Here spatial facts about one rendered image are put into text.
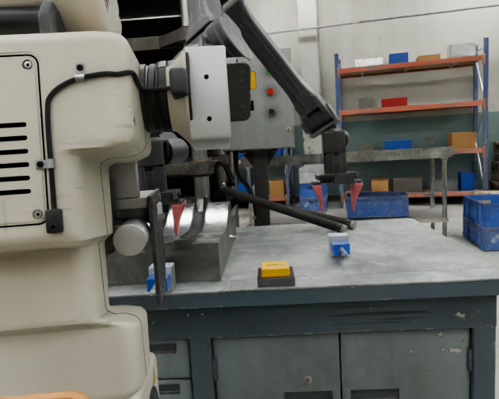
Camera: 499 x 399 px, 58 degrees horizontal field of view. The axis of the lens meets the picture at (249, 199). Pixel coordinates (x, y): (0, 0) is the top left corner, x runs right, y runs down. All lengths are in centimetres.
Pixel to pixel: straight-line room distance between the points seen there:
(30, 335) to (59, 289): 7
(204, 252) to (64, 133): 60
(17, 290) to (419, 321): 82
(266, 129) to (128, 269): 98
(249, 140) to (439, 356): 111
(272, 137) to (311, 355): 101
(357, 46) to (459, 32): 148
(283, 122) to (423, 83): 591
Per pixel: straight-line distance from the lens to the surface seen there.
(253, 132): 186
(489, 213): 449
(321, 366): 112
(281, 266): 99
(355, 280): 101
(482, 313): 114
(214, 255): 103
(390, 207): 472
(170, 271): 100
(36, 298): 59
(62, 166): 50
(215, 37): 68
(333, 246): 116
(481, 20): 792
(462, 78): 775
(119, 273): 109
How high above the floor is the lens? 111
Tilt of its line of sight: 8 degrees down
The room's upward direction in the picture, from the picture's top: 4 degrees counter-clockwise
